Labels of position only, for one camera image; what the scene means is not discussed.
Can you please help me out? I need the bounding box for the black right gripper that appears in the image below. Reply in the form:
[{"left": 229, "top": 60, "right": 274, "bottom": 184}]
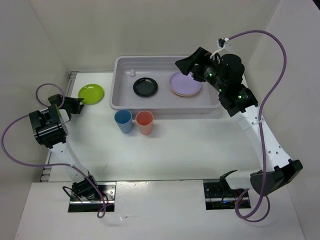
[{"left": 174, "top": 46, "right": 226, "bottom": 92}]

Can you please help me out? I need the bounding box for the yellow plate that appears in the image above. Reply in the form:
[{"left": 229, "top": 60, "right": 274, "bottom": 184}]
[{"left": 171, "top": 88, "right": 202, "bottom": 98}]

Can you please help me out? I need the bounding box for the green plate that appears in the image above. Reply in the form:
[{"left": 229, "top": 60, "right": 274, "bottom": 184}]
[{"left": 78, "top": 83, "right": 105, "bottom": 105}]

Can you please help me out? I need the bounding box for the purple plate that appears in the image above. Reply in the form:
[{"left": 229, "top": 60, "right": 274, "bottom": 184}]
[{"left": 169, "top": 72, "right": 202, "bottom": 94}]

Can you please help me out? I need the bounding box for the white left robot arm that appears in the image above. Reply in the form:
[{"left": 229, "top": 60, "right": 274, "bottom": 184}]
[{"left": 29, "top": 94, "right": 100, "bottom": 200}]

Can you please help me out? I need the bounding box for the pink cup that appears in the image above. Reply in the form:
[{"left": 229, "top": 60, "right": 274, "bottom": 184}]
[{"left": 135, "top": 110, "right": 154, "bottom": 136}]

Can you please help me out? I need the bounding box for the blue cup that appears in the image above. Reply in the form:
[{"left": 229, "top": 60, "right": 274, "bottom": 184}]
[{"left": 114, "top": 109, "right": 133, "bottom": 134}]

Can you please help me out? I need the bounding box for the lavender plastic bin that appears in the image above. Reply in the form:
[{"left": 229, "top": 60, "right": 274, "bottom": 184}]
[{"left": 109, "top": 55, "right": 223, "bottom": 119}]

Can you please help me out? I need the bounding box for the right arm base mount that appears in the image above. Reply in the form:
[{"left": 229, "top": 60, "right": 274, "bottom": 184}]
[{"left": 203, "top": 179, "right": 244, "bottom": 211}]

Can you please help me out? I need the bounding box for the black plate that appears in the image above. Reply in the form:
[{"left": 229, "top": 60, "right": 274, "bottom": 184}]
[{"left": 132, "top": 77, "right": 158, "bottom": 98}]

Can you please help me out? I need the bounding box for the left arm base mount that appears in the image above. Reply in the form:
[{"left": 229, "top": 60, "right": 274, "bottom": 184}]
[{"left": 62, "top": 182, "right": 117, "bottom": 213}]

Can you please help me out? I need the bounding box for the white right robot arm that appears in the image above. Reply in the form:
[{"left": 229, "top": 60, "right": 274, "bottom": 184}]
[{"left": 175, "top": 47, "right": 303, "bottom": 197}]

